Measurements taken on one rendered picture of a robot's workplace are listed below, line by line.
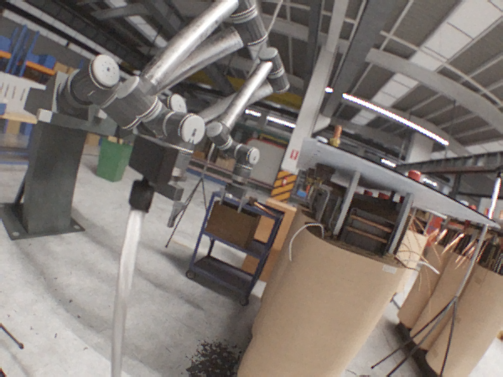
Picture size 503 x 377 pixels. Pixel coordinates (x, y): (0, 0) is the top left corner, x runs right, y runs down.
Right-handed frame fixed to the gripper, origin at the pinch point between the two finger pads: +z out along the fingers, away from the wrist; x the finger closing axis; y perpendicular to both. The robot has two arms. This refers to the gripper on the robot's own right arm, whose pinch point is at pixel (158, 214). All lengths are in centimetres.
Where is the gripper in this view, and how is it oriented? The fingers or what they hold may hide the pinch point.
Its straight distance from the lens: 93.0
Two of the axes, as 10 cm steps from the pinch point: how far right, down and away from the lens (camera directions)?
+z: -3.3, 9.4, 1.0
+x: 8.9, 3.5, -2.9
